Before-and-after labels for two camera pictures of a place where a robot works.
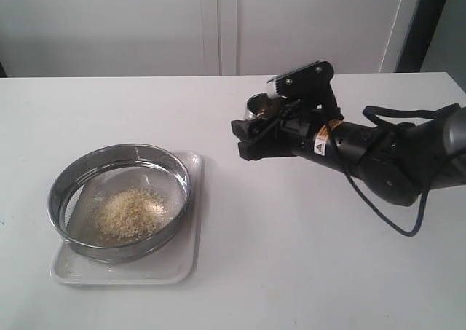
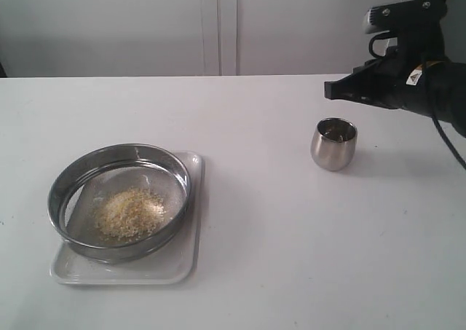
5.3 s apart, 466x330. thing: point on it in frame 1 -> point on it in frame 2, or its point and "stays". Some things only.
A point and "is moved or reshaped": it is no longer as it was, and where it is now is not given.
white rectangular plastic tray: x=175 y=264 stays
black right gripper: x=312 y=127 -> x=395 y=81
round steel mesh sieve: x=117 y=203 stays
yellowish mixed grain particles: x=129 y=213 stays
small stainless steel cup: x=258 y=106 is moved or reshaped
